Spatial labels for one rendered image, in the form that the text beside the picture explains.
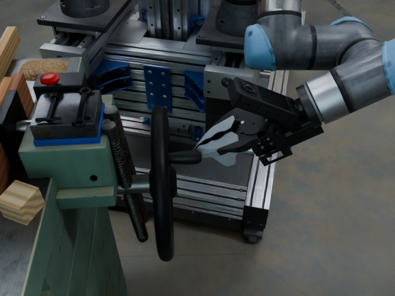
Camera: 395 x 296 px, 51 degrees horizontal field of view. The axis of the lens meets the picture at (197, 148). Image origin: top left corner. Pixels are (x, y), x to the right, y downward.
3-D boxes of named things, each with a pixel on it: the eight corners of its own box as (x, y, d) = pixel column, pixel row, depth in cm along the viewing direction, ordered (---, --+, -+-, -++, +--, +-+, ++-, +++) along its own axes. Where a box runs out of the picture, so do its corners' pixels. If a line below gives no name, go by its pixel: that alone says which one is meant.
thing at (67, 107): (100, 143, 64) (93, 115, 60) (27, 147, 63) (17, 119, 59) (107, 93, 73) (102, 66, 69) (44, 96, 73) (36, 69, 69)
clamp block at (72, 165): (114, 188, 69) (106, 149, 63) (32, 192, 68) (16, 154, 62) (119, 130, 80) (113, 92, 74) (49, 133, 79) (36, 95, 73)
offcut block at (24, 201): (3, 217, 61) (-6, 201, 58) (23, 195, 64) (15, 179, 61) (26, 226, 60) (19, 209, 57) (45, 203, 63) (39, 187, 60)
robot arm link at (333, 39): (307, 13, 72) (322, 39, 63) (371, 13, 72) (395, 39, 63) (300, 54, 77) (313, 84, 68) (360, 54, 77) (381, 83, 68)
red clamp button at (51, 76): (58, 86, 65) (56, 81, 65) (39, 87, 65) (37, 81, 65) (61, 76, 68) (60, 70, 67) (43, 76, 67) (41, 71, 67)
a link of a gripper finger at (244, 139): (221, 162, 66) (271, 140, 64) (217, 157, 65) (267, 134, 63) (218, 142, 70) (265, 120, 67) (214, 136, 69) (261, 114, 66)
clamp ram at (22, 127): (57, 164, 68) (43, 123, 62) (11, 166, 68) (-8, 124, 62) (65, 128, 75) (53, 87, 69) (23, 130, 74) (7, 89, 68)
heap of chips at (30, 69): (63, 78, 87) (62, 71, 86) (15, 80, 87) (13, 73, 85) (69, 60, 92) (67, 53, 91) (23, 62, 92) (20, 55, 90)
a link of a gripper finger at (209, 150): (208, 181, 72) (256, 160, 69) (190, 162, 68) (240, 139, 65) (207, 168, 74) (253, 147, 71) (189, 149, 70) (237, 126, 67)
